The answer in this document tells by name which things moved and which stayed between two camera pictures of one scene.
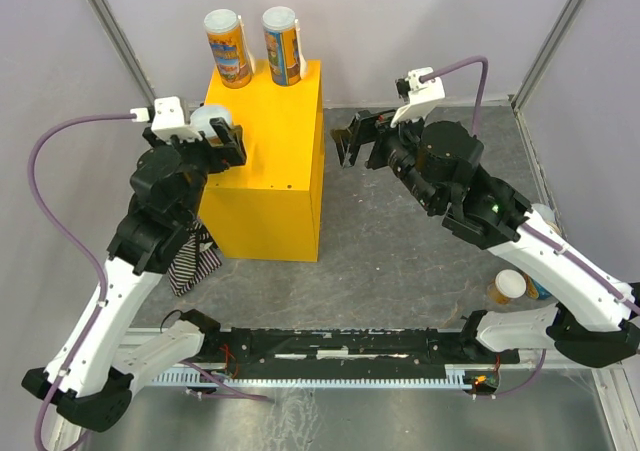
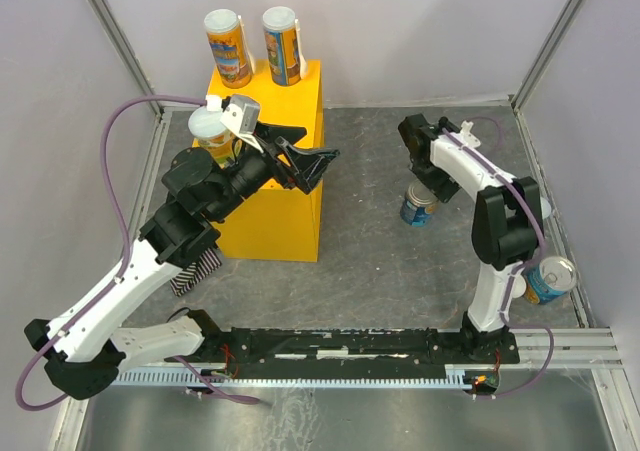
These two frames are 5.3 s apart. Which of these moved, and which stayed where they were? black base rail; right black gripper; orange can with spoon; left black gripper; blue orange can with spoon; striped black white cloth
Moved: right black gripper; left black gripper
Stayed: striped black white cloth; orange can with spoon; black base rail; blue orange can with spoon
